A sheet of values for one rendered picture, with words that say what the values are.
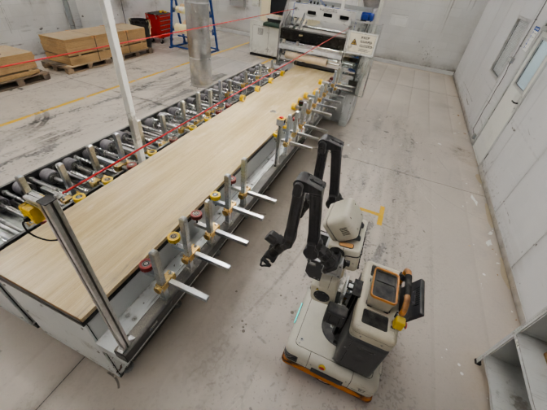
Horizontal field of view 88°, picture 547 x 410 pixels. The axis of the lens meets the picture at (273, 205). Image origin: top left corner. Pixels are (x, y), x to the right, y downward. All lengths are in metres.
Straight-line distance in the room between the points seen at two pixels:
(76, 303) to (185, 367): 1.00
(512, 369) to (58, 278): 3.16
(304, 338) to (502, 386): 1.48
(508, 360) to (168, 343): 2.62
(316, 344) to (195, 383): 0.90
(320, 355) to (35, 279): 1.78
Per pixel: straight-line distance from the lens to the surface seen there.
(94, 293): 1.40
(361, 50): 5.57
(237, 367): 2.46
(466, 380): 2.99
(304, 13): 6.05
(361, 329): 1.81
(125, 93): 2.54
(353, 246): 1.54
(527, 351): 2.71
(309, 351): 2.25
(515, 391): 3.00
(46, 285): 1.98
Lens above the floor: 2.31
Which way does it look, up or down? 40 degrees down
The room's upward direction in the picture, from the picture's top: 7 degrees clockwise
